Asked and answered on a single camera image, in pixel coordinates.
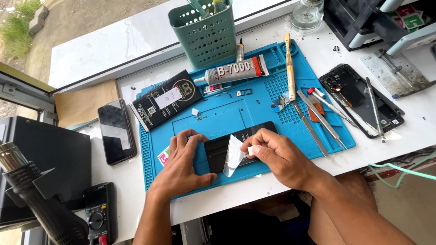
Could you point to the flat metal spudger blade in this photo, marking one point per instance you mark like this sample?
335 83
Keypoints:
311 131

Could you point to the silver metal tweezers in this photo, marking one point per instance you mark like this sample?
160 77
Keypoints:
322 119

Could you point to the clear glass bottle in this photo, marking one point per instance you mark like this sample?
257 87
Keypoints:
307 15

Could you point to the brown paper envelope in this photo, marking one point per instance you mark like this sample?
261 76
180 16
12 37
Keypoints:
85 103

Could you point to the grey concrete block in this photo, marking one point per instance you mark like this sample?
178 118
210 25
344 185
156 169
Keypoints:
38 19

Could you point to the black drawer organizer with parts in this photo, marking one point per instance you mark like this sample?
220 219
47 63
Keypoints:
361 23

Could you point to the double-ended metal pry tool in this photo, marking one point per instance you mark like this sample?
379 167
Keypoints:
374 109

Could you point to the pink green sticker sheet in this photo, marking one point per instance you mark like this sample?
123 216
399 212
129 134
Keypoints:
163 157

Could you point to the green tool in basket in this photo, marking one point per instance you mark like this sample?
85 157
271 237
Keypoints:
199 6

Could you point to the black phone back housing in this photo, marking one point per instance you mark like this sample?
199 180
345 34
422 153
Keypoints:
354 92

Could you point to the black digital multimeter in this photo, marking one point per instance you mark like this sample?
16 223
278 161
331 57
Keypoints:
100 211

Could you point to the clear protective film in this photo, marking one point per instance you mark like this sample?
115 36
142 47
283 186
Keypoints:
234 158

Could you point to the black smartphone with glossy screen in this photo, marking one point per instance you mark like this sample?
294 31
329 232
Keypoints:
116 131

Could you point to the black patterned flat box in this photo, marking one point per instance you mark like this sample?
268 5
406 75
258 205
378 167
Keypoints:
163 102

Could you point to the blue silicone repair mat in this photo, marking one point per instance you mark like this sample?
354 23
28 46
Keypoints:
238 112

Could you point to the small white foam square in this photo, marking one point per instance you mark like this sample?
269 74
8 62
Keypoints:
195 112

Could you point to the person's left hand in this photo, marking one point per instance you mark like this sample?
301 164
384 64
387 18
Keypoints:
177 170

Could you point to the metal plate with spring clamp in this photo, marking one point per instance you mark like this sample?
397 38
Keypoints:
391 75

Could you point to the yellow capped bottle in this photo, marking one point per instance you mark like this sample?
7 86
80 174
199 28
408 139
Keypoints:
219 5

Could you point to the green perforated plastic basket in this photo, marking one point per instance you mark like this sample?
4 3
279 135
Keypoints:
204 37

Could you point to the small white pull tab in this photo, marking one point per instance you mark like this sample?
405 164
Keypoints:
250 151

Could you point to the black sim tray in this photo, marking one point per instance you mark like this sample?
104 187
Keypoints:
244 92

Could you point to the person's bare leg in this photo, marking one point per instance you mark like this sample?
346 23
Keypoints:
354 187

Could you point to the grey adhesive tube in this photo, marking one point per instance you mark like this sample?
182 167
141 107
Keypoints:
235 69

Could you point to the person's right hand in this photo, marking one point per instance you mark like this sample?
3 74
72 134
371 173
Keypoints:
282 160

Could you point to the pink white small packet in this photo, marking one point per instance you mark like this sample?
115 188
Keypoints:
214 88

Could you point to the orange plastic pick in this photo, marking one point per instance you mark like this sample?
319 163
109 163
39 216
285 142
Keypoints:
318 110

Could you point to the black hot air gun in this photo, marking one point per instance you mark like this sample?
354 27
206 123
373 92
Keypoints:
37 200

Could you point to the blue white printed pick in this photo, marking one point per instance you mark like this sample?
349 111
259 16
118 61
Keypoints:
280 103

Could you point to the red-capped precision screwdriver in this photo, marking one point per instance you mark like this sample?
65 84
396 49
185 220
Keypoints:
328 105

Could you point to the black equipment box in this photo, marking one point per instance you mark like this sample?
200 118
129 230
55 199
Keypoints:
51 146

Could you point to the person's black shorts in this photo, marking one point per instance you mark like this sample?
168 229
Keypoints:
252 224

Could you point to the small needle-tip glue bottle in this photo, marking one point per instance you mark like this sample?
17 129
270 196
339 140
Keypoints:
240 52

